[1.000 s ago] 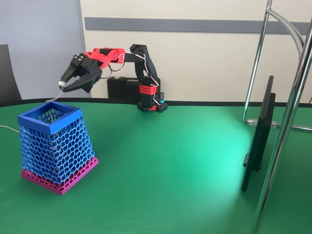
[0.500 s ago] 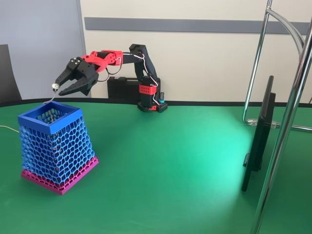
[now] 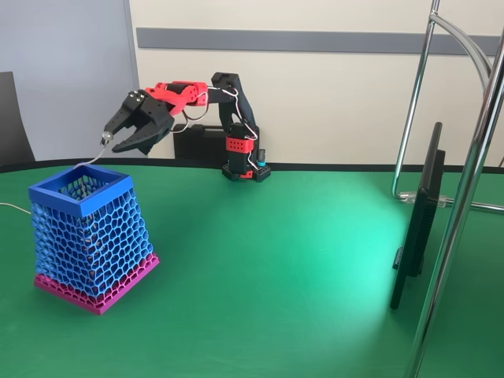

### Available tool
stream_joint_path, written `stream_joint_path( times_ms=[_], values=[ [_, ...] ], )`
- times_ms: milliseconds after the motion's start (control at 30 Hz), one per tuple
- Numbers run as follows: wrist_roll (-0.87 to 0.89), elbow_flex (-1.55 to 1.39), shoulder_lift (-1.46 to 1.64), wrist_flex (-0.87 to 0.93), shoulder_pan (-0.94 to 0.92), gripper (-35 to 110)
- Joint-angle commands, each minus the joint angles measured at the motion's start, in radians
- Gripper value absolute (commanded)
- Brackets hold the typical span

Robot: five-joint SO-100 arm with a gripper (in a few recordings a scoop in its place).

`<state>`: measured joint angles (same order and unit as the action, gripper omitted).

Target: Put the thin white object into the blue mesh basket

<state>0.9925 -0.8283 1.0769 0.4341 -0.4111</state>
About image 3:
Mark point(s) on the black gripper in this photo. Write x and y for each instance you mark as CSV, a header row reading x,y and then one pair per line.
x,y
151,118

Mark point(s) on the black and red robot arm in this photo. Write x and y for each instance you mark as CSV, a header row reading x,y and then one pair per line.
x,y
236,149

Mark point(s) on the blue and magenta lattice basket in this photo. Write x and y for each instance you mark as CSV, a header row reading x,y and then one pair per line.
x,y
94,244

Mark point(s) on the black plastic tool case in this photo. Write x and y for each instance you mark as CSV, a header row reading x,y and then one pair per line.
x,y
197,143

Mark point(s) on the black chair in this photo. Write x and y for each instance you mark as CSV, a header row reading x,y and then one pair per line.
x,y
12,130

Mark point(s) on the green table cloth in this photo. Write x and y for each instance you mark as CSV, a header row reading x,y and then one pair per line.
x,y
236,315

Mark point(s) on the clear plastic clip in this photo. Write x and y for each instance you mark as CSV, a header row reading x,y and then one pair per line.
x,y
409,197

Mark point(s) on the black flat monitor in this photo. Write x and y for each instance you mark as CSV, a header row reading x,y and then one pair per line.
x,y
421,220

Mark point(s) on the chrome tube stand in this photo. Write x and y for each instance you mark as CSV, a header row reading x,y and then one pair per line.
x,y
453,236

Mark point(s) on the grey wall rail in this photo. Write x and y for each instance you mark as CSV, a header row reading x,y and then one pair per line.
x,y
315,40

